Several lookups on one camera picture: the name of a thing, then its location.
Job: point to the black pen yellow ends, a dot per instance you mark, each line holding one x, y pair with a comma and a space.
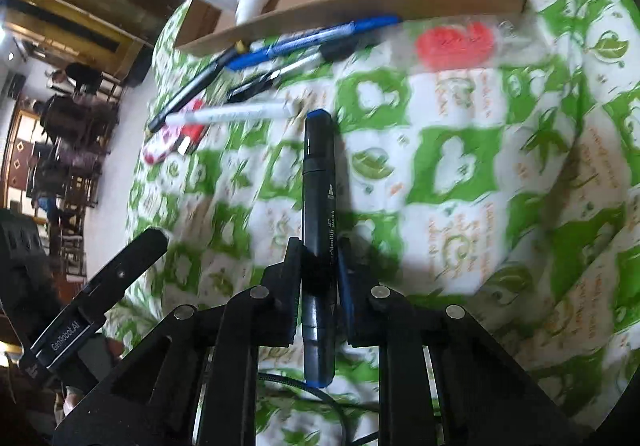
196, 85

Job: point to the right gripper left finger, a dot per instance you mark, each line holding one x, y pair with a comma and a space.
192, 379

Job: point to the black marker blue cap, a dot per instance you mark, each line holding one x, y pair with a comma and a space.
319, 267

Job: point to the clear box red number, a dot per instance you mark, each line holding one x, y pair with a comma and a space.
441, 44

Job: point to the black gel pen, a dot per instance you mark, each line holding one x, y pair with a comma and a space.
327, 53

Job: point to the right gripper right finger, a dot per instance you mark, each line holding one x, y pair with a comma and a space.
443, 378

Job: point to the pink rose cream tube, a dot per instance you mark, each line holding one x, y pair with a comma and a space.
179, 135

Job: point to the blue marker pen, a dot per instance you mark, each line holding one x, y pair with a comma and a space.
311, 39

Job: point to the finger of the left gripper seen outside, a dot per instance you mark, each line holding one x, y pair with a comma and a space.
55, 330

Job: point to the white grey marker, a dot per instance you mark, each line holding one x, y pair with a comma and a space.
236, 112

